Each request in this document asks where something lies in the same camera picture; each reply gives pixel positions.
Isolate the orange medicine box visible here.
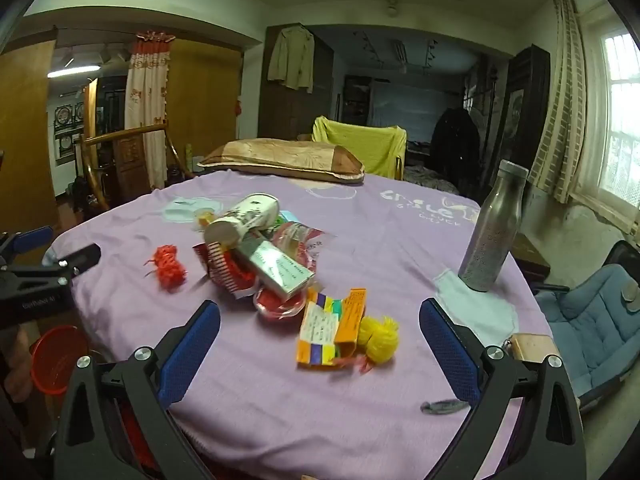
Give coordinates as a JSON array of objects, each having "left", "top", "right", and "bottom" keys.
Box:
[{"left": 296, "top": 287, "right": 368, "bottom": 370}]

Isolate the white printed paper cup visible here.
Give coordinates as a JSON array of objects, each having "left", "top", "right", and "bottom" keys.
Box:
[{"left": 204, "top": 193, "right": 282, "bottom": 251}]

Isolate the dark wooden wardrobe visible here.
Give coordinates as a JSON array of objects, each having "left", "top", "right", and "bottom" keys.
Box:
[{"left": 257, "top": 24, "right": 335, "bottom": 141}]

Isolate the red string piece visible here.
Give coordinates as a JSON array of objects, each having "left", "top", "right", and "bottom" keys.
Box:
[{"left": 330, "top": 355, "right": 373, "bottom": 376}]

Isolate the window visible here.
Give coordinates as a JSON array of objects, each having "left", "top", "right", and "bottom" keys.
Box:
[{"left": 585, "top": 20, "right": 640, "bottom": 231}]

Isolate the yellow yarn pompom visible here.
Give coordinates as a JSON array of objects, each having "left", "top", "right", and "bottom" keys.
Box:
[{"left": 356, "top": 315, "right": 401, "bottom": 365}]

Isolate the orange wooden door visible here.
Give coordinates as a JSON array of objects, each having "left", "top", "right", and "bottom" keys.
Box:
[{"left": 0, "top": 39, "right": 57, "bottom": 233}]

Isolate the red plastic mesh basket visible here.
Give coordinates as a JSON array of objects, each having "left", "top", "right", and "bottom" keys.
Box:
[{"left": 30, "top": 325, "right": 91, "bottom": 396}]

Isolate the blue cushioned chair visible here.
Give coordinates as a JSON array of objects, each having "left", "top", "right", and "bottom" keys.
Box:
[{"left": 532, "top": 240, "right": 640, "bottom": 411}]

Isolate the small silver wrapper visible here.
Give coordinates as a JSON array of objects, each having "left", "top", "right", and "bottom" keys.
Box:
[{"left": 420, "top": 399, "right": 468, "bottom": 416}]

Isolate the dark tall cabinet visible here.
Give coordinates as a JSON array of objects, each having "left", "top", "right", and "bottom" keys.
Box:
[{"left": 482, "top": 44, "right": 551, "bottom": 176}]

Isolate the curved wooden chair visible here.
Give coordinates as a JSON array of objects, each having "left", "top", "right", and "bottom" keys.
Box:
[{"left": 80, "top": 121, "right": 198, "bottom": 211}]

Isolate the fluorescent tube lamp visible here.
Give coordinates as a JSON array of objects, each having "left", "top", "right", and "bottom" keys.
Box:
[{"left": 47, "top": 62, "right": 103, "bottom": 79}]

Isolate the silver green long box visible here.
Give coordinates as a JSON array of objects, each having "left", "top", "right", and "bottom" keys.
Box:
[{"left": 235, "top": 239, "right": 316, "bottom": 301}]

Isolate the tan wooden block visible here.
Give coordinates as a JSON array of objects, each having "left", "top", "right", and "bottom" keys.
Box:
[{"left": 510, "top": 332, "right": 561, "bottom": 363}]

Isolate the silver metal bottle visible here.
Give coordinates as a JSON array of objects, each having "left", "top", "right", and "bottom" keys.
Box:
[{"left": 457, "top": 159, "right": 530, "bottom": 292}]

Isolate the brown beige pillow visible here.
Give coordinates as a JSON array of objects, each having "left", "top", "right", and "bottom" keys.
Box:
[{"left": 196, "top": 137, "right": 366, "bottom": 183}]

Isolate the beige hanging jacket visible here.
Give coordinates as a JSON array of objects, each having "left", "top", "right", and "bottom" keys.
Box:
[{"left": 266, "top": 25, "right": 316, "bottom": 93}]

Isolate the dark wooden side table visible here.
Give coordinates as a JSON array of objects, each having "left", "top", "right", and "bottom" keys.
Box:
[{"left": 515, "top": 232, "right": 551, "bottom": 281}]

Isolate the red striped snack wrapper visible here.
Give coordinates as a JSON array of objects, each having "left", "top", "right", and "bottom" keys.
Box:
[{"left": 192, "top": 240, "right": 261, "bottom": 298}]

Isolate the clear red printed bag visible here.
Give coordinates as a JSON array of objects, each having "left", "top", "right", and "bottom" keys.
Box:
[{"left": 270, "top": 220, "right": 338, "bottom": 266}]

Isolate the red white door curtain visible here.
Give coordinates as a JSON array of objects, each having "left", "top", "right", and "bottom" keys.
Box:
[{"left": 123, "top": 31, "right": 176, "bottom": 191}]

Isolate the beige checked curtain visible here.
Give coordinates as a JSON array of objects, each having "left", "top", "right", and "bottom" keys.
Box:
[{"left": 527, "top": 0, "right": 608, "bottom": 206}]

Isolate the black hanging coat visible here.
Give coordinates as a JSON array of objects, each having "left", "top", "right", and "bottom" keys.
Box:
[{"left": 429, "top": 106, "right": 482, "bottom": 196}]

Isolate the red yarn ball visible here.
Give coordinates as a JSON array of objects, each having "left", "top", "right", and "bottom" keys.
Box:
[{"left": 145, "top": 245, "right": 188, "bottom": 288}]

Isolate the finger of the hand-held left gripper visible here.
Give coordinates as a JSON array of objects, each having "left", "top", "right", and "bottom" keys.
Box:
[
  {"left": 10, "top": 243, "right": 102, "bottom": 288},
  {"left": 0, "top": 226, "right": 55, "bottom": 261}
]

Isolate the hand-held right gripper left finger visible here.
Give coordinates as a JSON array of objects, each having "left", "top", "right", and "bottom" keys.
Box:
[{"left": 54, "top": 300, "right": 222, "bottom": 480}]

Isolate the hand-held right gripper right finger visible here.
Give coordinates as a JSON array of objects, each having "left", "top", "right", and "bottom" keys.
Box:
[{"left": 419, "top": 298, "right": 587, "bottom": 480}]

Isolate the yellow blanket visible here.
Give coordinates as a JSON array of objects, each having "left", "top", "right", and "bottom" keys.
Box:
[{"left": 312, "top": 116, "right": 407, "bottom": 180}]

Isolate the white screen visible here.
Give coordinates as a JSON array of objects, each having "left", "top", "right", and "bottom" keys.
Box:
[{"left": 369, "top": 82, "right": 451, "bottom": 143}]

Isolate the clear cup with red wrappers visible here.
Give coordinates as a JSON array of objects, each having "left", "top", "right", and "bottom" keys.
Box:
[{"left": 252, "top": 285, "right": 308, "bottom": 321}]

